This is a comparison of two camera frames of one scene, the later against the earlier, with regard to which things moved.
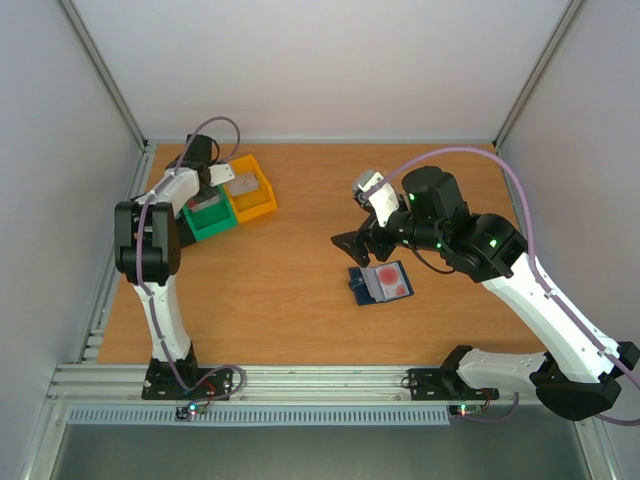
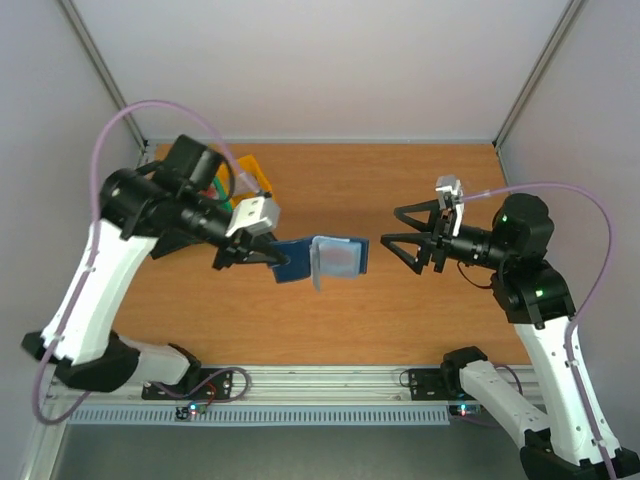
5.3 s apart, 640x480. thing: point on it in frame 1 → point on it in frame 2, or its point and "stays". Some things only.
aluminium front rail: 121,385 stays
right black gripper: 373,243 → 439,242
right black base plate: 429,385 stays
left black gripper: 202,196 → 241,247
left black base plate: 159,383 stays
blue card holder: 378,283 → 322,257
